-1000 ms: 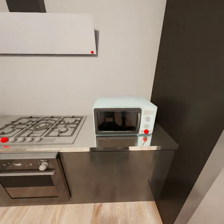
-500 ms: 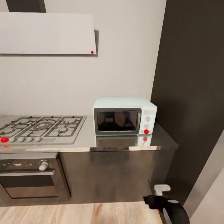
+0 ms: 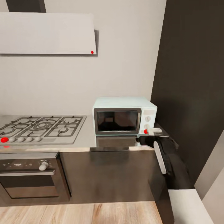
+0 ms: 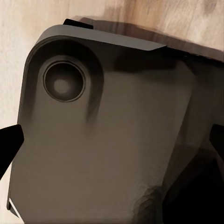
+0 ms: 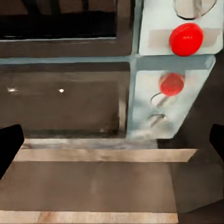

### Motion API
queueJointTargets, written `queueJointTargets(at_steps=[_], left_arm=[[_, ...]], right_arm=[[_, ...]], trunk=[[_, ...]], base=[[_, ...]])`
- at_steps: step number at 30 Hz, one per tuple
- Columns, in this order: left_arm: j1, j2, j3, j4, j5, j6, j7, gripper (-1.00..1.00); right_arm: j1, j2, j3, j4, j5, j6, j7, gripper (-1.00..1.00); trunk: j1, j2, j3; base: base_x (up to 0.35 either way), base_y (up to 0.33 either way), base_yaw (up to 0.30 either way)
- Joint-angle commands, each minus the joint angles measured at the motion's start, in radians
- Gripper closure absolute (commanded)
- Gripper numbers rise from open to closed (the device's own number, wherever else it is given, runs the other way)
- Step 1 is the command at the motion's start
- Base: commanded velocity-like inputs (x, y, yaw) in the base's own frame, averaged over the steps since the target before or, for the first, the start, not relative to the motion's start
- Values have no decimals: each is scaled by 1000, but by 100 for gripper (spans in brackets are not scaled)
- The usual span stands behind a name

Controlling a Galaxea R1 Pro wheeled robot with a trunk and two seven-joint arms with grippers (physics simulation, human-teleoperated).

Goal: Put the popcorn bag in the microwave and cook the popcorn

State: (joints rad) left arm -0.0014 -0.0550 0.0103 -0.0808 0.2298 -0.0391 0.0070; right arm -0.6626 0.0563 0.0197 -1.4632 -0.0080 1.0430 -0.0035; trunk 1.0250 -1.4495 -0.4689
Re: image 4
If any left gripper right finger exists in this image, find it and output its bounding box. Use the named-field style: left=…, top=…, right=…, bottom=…
left=209, top=124, right=224, bottom=162

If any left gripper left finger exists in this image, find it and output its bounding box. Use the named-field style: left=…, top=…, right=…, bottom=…
left=0, top=124, right=24, bottom=180

